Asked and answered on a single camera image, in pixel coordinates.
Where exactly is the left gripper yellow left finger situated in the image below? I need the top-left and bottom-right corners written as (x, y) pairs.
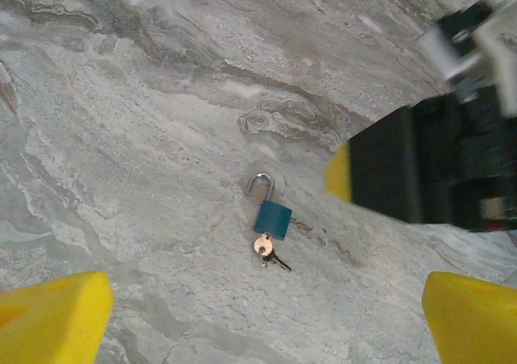
top-left (0, 270), bottom-right (115, 364)

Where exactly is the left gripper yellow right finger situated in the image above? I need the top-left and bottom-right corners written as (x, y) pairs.
top-left (421, 270), bottom-right (517, 364)

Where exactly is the teal padlock with steel shackle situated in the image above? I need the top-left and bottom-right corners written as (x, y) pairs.
top-left (243, 172), bottom-right (293, 242)

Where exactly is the white black wrist camera box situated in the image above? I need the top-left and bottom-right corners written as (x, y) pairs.
top-left (414, 0), bottom-right (517, 118)

